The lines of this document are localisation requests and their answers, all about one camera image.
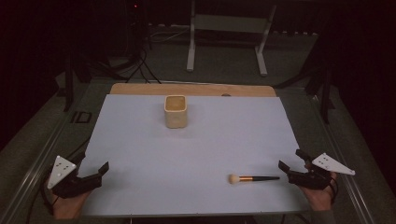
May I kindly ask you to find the black stand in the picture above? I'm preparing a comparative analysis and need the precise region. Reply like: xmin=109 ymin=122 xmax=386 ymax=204
xmin=63 ymin=52 xmax=77 ymax=113
xmin=319 ymin=69 xmax=333 ymax=124

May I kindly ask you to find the cream square ceramic cup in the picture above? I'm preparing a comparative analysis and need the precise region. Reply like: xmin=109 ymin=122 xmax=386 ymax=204
xmin=163 ymin=94 xmax=189 ymax=130

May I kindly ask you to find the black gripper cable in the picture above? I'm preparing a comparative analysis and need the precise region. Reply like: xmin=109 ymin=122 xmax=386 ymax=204
xmin=328 ymin=176 xmax=340 ymax=204
xmin=39 ymin=178 xmax=59 ymax=217

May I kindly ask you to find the person's right hand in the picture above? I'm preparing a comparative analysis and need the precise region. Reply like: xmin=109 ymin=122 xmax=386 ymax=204
xmin=299 ymin=162 xmax=339 ymax=213

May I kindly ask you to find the white metal stand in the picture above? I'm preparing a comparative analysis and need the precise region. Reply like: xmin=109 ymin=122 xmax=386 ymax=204
xmin=186 ymin=0 xmax=277 ymax=77

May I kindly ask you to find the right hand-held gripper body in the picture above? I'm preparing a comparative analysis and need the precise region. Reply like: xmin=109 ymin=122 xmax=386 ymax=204
xmin=286 ymin=152 xmax=356 ymax=191

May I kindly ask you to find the makeup brush with black handle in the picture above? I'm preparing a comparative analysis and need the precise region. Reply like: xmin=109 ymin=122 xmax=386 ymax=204
xmin=228 ymin=174 xmax=281 ymax=185

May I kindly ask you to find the person's left hand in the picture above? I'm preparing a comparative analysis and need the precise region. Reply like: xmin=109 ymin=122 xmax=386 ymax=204
xmin=50 ymin=189 xmax=92 ymax=220

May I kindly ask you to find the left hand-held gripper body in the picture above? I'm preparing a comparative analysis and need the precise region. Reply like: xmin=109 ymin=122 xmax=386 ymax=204
xmin=46 ymin=155 xmax=104 ymax=200

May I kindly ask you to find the bundle of black cables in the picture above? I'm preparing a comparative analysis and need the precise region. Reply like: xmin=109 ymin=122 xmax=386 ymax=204
xmin=90 ymin=43 xmax=163 ymax=86

